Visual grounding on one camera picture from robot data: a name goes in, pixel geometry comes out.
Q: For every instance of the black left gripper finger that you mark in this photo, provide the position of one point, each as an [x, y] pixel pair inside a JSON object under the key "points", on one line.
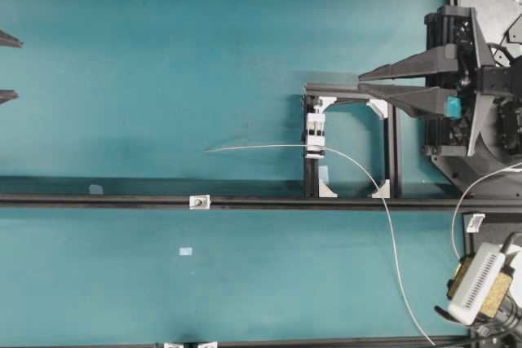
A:
{"points": [[8, 95], [9, 41]]}

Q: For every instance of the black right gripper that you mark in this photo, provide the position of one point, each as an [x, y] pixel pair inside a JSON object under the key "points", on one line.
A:
{"points": [[450, 38]]}

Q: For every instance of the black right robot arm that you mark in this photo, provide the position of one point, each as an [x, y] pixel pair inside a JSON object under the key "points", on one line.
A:
{"points": [[498, 80]]}

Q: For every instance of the blue tape on gripper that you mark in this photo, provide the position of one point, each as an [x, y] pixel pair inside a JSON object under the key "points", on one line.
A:
{"points": [[453, 107]]}

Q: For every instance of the white label tag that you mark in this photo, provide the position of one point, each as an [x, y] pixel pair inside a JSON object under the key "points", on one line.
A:
{"points": [[473, 222]]}

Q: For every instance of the white power adapter box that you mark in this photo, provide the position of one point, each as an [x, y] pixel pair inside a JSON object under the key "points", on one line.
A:
{"points": [[493, 255]]}

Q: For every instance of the yellow sponge pad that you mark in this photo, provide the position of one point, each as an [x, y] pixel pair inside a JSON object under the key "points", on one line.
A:
{"points": [[473, 293]]}

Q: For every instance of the blue tape square on table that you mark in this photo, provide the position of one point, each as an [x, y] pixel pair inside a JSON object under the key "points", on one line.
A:
{"points": [[185, 251]]}

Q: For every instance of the silver brackets bottom edge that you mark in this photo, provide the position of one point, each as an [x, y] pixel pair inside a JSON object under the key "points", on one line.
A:
{"points": [[175, 344]]}

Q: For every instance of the long black aluminium rail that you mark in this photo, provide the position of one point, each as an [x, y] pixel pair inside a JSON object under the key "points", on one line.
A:
{"points": [[254, 202]]}

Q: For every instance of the black aluminium frame stand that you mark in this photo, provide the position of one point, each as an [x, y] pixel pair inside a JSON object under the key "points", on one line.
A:
{"points": [[367, 127]]}

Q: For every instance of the white wire clamp block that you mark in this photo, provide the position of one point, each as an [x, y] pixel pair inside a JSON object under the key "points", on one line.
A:
{"points": [[314, 124]]}

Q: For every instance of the blue tape near rail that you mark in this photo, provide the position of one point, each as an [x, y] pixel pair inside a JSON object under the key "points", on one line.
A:
{"points": [[95, 189]]}

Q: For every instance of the silver rail bracket with bolt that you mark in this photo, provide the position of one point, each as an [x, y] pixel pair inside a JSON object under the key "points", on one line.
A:
{"points": [[197, 202]]}

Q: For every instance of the black rail at bottom edge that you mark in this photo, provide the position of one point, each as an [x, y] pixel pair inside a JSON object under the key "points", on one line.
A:
{"points": [[333, 342]]}

